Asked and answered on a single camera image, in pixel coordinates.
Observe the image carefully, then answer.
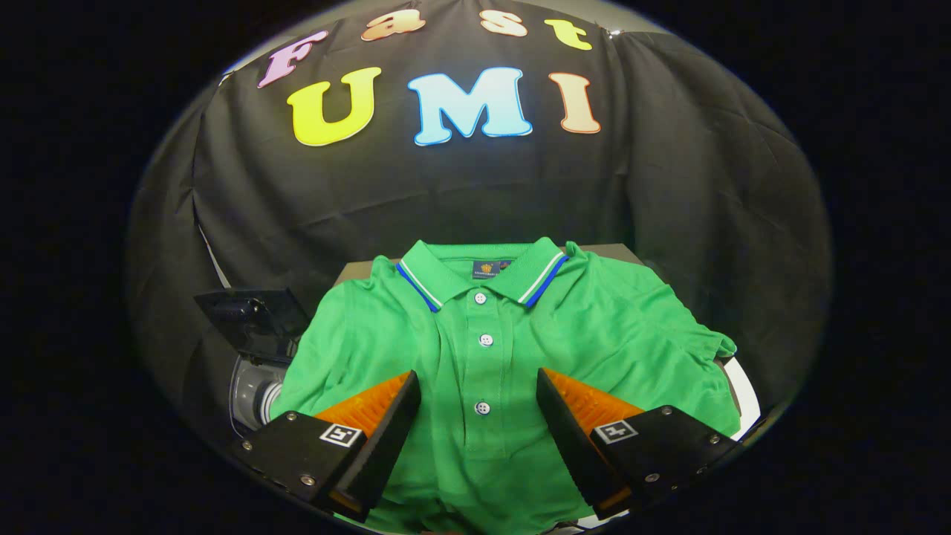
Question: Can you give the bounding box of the black backdrop cloth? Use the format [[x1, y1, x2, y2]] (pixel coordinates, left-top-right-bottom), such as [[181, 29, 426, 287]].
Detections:
[[126, 0, 833, 447]]

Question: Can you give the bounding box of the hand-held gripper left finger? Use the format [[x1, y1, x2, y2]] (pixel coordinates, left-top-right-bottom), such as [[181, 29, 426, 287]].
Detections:
[[227, 370, 423, 523]]

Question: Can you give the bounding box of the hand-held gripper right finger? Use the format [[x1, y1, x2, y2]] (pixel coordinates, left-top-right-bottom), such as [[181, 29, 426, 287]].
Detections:
[[536, 367, 744, 521]]

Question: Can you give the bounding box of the beige cabinet with dark top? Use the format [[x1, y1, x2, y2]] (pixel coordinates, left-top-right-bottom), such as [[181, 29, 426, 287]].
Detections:
[[333, 243, 647, 288]]

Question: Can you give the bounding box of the green polo shirt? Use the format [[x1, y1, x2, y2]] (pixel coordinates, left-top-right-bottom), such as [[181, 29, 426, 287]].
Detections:
[[269, 238, 742, 535]]

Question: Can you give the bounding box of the dark washing machine lid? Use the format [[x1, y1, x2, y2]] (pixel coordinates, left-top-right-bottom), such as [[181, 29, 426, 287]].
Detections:
[[195, 288, 311, 365]]

